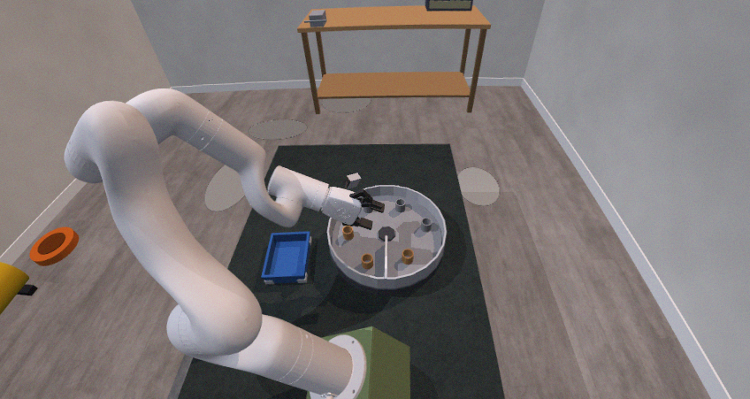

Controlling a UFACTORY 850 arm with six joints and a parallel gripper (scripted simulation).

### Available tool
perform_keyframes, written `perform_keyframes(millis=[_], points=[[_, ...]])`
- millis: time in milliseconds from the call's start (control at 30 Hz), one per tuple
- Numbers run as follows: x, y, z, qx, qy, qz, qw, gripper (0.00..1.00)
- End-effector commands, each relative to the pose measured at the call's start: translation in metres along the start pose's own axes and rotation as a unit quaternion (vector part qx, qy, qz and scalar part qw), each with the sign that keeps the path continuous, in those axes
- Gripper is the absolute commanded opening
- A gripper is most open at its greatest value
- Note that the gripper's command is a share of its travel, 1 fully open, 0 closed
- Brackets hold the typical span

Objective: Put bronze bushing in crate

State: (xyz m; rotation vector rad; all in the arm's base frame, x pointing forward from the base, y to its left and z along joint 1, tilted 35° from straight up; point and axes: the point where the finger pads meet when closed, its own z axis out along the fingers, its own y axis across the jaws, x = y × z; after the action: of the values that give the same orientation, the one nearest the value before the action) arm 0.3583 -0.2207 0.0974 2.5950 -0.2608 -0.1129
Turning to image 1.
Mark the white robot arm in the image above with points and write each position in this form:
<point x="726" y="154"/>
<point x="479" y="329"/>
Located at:
<point x="219" y="315"/>

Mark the bronze bushing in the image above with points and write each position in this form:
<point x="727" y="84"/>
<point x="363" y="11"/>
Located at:
<point x="407" y="260"/>
<point x="349" y="230"/>
<point x="366" y="257"/>

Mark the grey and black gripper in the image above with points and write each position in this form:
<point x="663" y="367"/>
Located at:
<point x="345" y="206"/>

